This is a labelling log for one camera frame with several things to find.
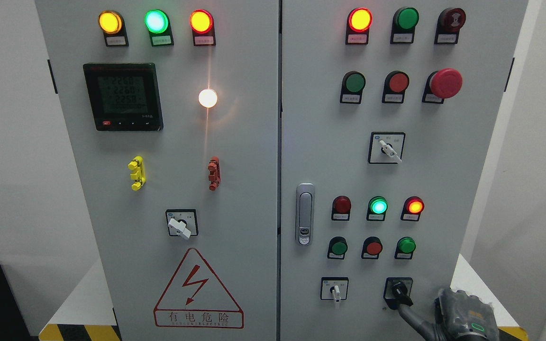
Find green illuminated button lower right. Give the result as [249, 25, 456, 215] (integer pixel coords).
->
[394, 236, 416, 260]

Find green push button upper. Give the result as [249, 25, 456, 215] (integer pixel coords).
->
[339, 71, 365, 104]

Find dark red buzzer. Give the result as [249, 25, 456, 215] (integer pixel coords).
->
[434, 7, 466, 45]

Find white lever selector switch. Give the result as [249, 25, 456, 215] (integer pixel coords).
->
[320, 277, 349, 309]
[368, 132, 406, 164]

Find green lit indicator middle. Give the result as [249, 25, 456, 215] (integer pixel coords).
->
[366, 196, 388, 222]

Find red push button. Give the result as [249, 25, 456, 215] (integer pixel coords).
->
[382, 71, 410, 104]
[361, 236, 383, 260]

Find white lit indicator lamp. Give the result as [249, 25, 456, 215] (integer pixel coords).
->
[199, 89, 218, 108]

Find red electric hazard warning sticker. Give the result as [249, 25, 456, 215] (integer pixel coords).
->
[153, 248, 244, 329]

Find green lit indicator light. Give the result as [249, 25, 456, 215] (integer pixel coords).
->
[144, 9, 174, 46]

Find white platform with hazard stripes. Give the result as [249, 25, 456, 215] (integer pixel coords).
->
[38, 255, 528, 341]

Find green push button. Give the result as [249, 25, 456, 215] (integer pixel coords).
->
[339, 71, 365, 104]
[327, 236, 347, 260]

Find red emergency stop mushroom button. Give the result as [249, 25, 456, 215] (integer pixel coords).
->
[422, 68, 463, 104]

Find red push button lower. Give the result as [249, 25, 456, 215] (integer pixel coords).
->
[361, 236, 383, 260]

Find red indicator light right lower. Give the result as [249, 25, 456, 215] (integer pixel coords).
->
[401, 196, 425, 222]

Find grey right cabinet door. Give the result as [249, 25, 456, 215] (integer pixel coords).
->
[280, 0, 528, 341]

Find yellow indicator light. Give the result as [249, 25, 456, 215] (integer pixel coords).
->
[98, 9, 129, 47]

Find grey cabinet door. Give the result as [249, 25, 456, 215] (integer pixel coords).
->
[280, 0, 528, 341]
[36, 0, 279, 341]

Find green unlit indicator top right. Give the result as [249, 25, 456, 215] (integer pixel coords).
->
[390, 7, 419, 45]

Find white knob selector switch left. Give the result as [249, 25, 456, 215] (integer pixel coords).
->
[165, 209, 199, 240]

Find green push button lower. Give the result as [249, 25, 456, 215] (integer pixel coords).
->
[327, 236, 347, 260]

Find white lever selector switch lower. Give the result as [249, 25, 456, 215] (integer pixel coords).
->
[320, 277, 349, 309]

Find yellow terminal connector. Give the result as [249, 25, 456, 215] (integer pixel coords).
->
[127, 155, 146, 191]

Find red lit indicator light right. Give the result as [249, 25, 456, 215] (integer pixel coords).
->
[345, 7, 373, 45]

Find black digital power meter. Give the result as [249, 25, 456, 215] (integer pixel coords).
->
[83, 63, 164, 131]

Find red lit indicator light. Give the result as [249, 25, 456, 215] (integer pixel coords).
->
[345, 7, 373, 45]
[189, 9, 216, 46]

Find grey left cabinet door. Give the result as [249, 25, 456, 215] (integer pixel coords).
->
[36, 0, 279, 341]

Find white lever selector switch upper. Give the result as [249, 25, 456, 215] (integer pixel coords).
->
[368, 132, 406, 164]

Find dark red indicator light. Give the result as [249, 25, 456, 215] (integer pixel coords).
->
[331, 196, 352, 222]

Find silver door lock handle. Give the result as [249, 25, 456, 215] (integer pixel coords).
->
[295, 183, 316, 246]

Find red push button upper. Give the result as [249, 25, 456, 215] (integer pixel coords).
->
[382, 71, 410, 104]

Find red lit indicator light left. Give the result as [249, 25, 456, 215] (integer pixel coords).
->
[189, 9, 216, 46]

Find red terminal connector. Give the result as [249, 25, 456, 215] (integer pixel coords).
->
[207, 157, 221, 191]

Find black knob selector switch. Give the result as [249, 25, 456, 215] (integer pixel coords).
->
[383, 277, 413, 310]

